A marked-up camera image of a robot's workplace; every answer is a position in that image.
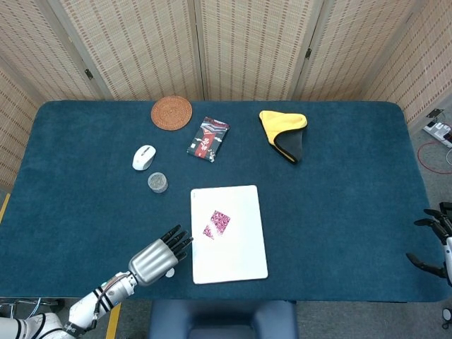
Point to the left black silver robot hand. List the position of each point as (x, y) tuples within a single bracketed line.
[(152, 261)]

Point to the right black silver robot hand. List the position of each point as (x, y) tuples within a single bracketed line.
[(447, 254)]

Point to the small white disc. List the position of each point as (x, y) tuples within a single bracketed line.
[(171, 273)]

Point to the pink patterned card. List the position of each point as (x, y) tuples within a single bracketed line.
[(220, 221)]

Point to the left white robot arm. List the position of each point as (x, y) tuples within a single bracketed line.
[(84, 310)]

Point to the clear round jar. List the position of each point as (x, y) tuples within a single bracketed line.
[(157, 182)]

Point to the white rectangular board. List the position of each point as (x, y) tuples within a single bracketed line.
[(233, 257)]

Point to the round woven rattan coaster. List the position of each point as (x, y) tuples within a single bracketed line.
[(171, 113)]

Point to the blue chair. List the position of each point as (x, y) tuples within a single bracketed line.
[(222, 318)]

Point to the white computer mouse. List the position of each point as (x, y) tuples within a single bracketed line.
[(143, 158)]

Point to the blue table cover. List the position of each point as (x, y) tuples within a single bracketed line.
[(335, 219)]

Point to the white power strip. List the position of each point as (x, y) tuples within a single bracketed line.
[(438, 131)]

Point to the black red printed packet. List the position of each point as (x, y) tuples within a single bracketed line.
[(207, 140)]

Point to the yellow grey folded cloth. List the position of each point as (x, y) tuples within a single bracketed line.
[(279, 123)]

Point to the black metal screen hinge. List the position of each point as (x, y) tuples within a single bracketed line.
[(308, 53), (88, 74)]

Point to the bamboo folding screen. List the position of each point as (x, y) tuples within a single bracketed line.
[(254, 46)]

